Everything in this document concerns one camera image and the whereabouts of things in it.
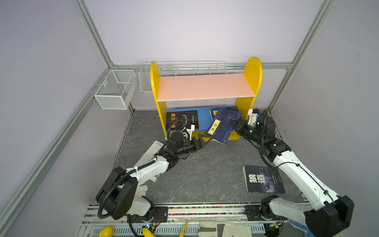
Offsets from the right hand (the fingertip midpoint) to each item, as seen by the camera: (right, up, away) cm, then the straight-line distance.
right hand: (230, 122), depth 73 cm
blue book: (-6, +7, +19) cm, 21 cm away
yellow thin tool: (-23, -51, -7) cm, 56 cm away
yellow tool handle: (-39, -49, -9) cm, 63 cm away
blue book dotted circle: (-4, -3, +3) cm, 6 cm away
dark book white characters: (+21, -33, +10) cm, 40 cm away
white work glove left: (-48, -38, +9) cm, 62 cm away
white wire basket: (-29, +35, +21) cm, 50 cm away
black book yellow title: (-30, +1, +20) cm, 36 cm away
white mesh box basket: (-72, +25, +29) cm, 82 cm away
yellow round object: (-58, -49, -8) cm, 76 cm away
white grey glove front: (-4, -51, -4) cm, 51 cm away
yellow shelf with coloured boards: (-20, +13, +45) cm, 51 cm away
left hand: (-10, -11, +2) cm, 15 cm away
